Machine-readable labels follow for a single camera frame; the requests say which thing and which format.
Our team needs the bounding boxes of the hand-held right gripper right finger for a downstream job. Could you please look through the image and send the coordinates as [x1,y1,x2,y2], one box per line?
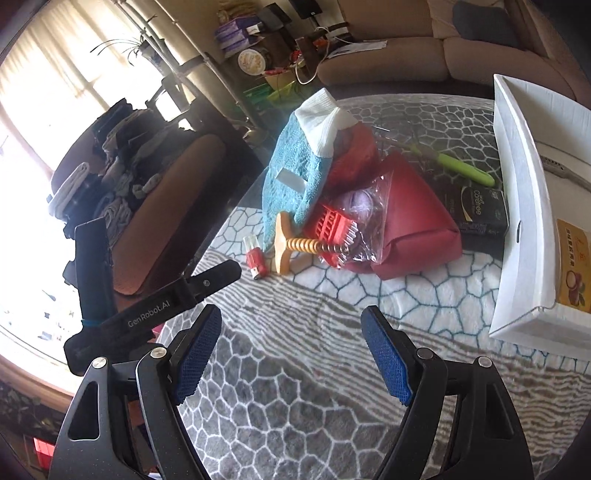
[360,305,536,480]

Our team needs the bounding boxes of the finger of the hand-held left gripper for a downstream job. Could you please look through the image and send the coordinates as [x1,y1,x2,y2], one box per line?
[182,259,242,301]

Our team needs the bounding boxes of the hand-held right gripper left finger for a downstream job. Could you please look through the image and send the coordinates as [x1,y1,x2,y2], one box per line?
[48,304,223,480]

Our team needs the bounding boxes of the yellow carton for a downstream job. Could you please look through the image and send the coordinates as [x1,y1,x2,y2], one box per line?
[555,218,591,311]

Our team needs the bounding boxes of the white cardboard box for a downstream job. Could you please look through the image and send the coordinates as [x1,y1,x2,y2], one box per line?
[488,73,591,358]

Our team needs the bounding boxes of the silver metal serving utensil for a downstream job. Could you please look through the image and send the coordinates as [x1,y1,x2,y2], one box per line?
[540,154,591,185]

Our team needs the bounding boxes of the small red and white plug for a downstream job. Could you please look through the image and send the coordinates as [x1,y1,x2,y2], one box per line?
[247,249,269,280]

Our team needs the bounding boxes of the grey patterned blanket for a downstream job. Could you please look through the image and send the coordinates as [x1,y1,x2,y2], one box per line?
[152,92,591,480]

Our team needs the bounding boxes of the brown upholstered chair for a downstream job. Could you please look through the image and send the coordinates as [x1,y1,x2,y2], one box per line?
[51,134,232,296]

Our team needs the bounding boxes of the red ribbed plastic piece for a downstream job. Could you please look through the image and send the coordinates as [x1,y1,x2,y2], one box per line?
[305,205,356,245]

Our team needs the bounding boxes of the red leather pouch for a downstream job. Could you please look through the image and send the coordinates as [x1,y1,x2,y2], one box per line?
[344,152,462,280]

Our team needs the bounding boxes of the blue towel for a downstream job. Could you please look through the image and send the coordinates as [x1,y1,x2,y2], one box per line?
[261,111,338,250]

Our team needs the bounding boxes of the clear crinkled plastic bag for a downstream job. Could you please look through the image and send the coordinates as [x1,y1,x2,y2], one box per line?
[305,178,393,271]

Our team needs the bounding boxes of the pile of folded clothes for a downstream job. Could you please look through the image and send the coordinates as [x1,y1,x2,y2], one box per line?
[46,97,195,232]

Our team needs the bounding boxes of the red box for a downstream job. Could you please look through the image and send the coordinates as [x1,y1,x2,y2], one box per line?
[32,436,58,467]

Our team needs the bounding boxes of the black carton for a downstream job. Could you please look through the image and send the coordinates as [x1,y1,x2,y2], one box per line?
[443,186,511,241]

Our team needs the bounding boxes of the white cloth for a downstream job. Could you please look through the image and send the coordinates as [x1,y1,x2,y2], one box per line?
[295,90,361,158]

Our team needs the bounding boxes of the green plastic bin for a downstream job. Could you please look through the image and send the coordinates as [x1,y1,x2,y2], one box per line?
[242,80,296,109]

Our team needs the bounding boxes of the bamboo pole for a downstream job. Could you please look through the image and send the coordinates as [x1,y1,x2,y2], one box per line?
[115,0,259,132]

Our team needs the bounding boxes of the round printed tin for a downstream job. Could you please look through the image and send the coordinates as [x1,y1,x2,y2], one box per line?
[238,48,267,75]

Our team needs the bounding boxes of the potted green plant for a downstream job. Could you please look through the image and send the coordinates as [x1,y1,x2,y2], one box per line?
[90,37,163,64]

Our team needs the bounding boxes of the dark wooden chair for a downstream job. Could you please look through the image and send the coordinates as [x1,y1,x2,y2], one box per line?
[295,21,352,86]

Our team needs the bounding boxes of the black speaker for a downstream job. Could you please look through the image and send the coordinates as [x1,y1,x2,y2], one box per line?
[288,0,324,19]
[256,4,291,28]

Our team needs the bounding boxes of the white papers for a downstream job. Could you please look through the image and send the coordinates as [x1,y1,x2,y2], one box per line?
[325,39,389,61]

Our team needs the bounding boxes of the brown sofa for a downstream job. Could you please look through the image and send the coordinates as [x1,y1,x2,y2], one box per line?
[316,0,587,100]

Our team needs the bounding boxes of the dark blue cushion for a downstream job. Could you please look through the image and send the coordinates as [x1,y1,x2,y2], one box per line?
[452,0,520,49]

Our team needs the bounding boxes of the green handled whisk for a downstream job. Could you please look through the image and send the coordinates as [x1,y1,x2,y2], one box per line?
[374,129,497,185]

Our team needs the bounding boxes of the white cable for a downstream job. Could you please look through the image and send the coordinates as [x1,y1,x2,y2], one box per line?
[295,28,333,86]

